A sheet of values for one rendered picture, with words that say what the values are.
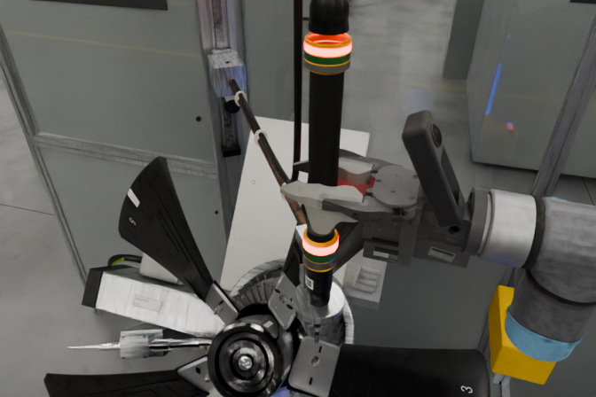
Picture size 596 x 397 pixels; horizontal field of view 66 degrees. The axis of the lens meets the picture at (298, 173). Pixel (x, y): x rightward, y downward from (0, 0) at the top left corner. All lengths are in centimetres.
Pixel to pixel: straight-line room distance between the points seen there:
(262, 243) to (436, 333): 95
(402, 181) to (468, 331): 129
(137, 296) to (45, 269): 192
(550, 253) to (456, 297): 114
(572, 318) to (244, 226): 66
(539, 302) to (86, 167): 159
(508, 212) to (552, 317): 13
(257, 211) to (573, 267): 65
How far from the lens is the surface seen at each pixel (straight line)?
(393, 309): 171
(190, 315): 93
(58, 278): 279
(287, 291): 76
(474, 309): 167
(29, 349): 253
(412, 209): 47
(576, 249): 50
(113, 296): 101
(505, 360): 104
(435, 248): 52
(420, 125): 44
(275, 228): 98
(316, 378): 75
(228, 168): 130
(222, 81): 105
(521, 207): 49
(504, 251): 49
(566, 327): 57
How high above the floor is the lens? 183
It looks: 34 degrees down
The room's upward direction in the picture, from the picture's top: straight up
